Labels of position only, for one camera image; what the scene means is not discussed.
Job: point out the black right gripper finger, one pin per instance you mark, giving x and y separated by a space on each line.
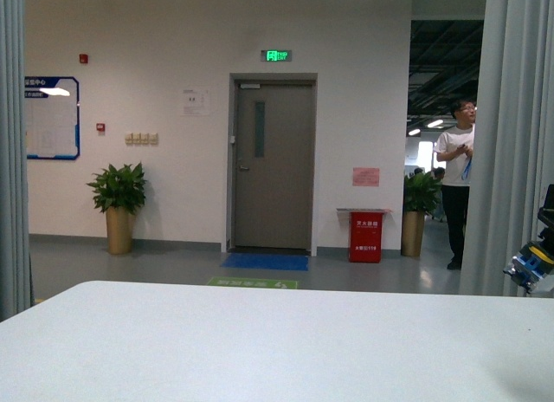
545 215

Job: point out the yellow push button switch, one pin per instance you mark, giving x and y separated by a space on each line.
532 269

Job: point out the right grey curtain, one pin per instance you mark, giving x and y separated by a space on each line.
513 149

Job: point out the grey curtain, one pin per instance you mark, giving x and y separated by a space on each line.
16 274
513 149

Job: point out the seated person grey hair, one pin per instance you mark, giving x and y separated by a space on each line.
438 212

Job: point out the standing man white shirt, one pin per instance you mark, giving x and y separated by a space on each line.
455 147

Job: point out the right potted plant gold pot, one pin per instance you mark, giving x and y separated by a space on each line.
420 197

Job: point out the potted plant gold pot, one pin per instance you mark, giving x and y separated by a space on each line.
420 197
119 193

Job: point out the red fire extinguisher box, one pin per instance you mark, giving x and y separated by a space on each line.
365 234

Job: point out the pink paper notice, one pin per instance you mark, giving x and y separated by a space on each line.
366 176

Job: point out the blue floor mat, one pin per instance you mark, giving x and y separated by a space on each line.
266 261

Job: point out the grey door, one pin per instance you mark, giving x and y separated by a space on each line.
274 166

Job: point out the green exit sign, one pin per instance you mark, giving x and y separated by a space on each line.
276 55

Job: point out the white paper notice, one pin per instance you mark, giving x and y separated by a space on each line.
195 101

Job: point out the left potted plant gold pot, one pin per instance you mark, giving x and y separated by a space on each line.
119 193

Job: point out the blue framed notice board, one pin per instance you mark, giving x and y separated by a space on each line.
52 113

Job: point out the left grey curtain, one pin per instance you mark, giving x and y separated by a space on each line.
16 274

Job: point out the beige wall switch panel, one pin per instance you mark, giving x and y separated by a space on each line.
141 139

